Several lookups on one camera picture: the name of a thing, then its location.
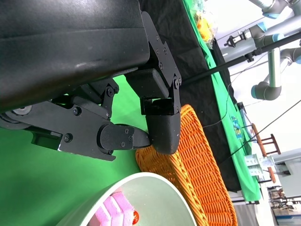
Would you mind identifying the clear bag of yellow snacks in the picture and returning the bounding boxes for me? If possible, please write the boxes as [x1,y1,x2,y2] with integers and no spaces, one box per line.
[194,0,219,44]

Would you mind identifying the grey-green bowl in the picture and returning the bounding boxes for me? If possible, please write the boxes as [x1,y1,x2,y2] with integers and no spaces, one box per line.
[56,172,197,226]

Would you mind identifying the thin black diagonal cable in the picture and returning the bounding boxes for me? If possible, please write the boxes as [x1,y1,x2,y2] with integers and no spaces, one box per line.
[225,98,301,162]

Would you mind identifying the green cloth with cartoon print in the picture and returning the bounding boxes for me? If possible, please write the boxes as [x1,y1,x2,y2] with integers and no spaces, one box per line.
[182,0,261,204]

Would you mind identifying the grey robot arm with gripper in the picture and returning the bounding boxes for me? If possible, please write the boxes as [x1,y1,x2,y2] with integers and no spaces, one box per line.
[223,21,286,49]

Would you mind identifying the white printed card box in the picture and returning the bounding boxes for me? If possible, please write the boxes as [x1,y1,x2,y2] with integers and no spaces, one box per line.
[245,153,275,182]

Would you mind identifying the black backdrop cloth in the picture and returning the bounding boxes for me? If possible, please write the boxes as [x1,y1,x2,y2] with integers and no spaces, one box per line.
[140,0,242,193]

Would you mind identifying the orange wicker basket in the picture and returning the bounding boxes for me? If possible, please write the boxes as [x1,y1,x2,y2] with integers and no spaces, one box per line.
[135,105,238,226]

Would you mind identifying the pink cake slice with cherry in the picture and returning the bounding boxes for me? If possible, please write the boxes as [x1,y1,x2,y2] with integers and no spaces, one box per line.
[90,191,140,226]

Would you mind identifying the black stand pole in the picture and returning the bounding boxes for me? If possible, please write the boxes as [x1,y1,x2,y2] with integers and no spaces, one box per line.
[181,32,301,85]

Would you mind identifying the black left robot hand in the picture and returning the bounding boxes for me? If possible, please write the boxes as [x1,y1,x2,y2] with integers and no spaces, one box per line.
[0,0,183,163]

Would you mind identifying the brown wooden chair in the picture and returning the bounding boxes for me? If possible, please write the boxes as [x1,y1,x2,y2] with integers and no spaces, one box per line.
[251,122,282,183]

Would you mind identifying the green tablecloth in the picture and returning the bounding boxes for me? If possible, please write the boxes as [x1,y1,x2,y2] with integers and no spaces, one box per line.
[0,75,151,226]

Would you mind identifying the black draped cloth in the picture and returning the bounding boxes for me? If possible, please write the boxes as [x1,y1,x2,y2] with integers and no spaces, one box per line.
[210,39,237,104]

